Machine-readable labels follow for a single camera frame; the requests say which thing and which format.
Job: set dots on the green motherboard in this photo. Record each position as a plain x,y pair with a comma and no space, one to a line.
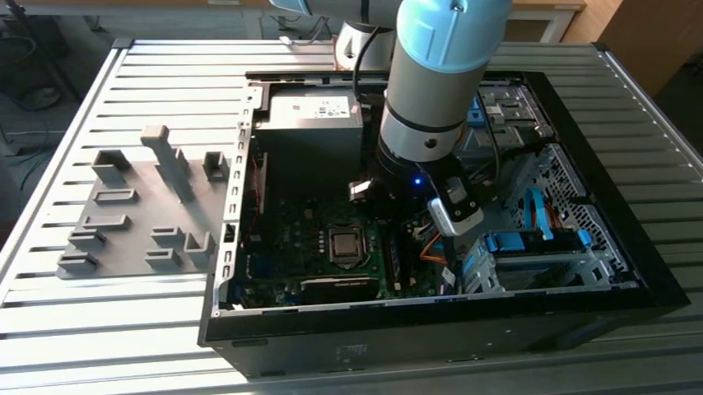
285,247

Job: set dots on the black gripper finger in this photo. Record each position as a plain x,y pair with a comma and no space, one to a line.
361,191

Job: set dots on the blue plastic drive bracket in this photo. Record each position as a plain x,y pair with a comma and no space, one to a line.
476,117

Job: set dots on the blue plastic bay rail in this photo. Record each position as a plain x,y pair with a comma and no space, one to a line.
469,267

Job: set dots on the grey power supply unit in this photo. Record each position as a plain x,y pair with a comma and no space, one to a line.
312,109

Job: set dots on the wooden desk white frame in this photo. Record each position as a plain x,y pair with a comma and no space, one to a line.
548,7

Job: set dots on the blue disk carrier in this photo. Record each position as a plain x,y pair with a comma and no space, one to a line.
508,240

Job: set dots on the grey plastic parts rack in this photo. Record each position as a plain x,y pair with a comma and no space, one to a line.
143,197

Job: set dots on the black graphics card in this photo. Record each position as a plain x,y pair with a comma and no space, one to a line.
337,288

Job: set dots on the low metal disk bay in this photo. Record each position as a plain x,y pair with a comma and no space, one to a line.
548,259

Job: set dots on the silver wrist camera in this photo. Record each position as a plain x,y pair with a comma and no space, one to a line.
455,218

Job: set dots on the brown wooden cabinet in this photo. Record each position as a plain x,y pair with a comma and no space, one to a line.
659,41

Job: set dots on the black open PC case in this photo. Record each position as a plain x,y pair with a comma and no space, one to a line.
384,341

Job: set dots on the silver CPU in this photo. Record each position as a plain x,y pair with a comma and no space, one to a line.
347,244

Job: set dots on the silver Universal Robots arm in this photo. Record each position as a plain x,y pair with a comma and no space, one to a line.
439,82

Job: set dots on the tall metal drive cage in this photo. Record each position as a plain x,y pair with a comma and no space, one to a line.
516,123

